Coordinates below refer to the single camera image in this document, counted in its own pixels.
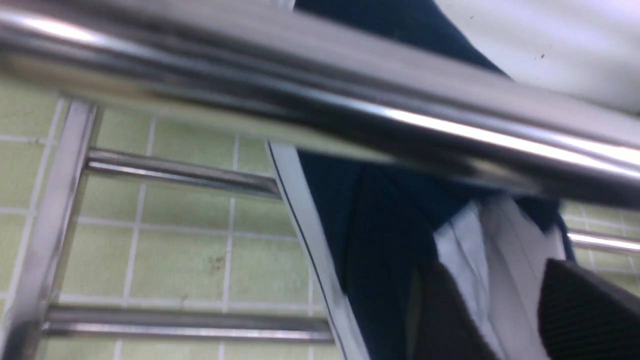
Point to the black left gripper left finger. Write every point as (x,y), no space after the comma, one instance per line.
(439,325)

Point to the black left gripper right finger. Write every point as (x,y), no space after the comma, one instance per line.
(582,316)

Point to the navy slip-on shoe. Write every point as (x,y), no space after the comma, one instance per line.
(367,226)

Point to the chrome metal shoe rack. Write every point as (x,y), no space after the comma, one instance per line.
(391,84)

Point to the green checkered table cloth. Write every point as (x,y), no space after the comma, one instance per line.
(136,245)

